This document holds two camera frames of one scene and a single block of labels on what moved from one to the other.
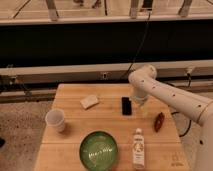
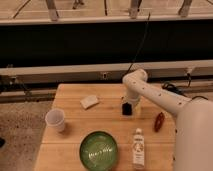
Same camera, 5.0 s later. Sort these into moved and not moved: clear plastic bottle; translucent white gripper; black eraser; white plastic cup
Moved: translucent white gripper
Not moved: white plastic cup; black eraser; clear plastic bottle
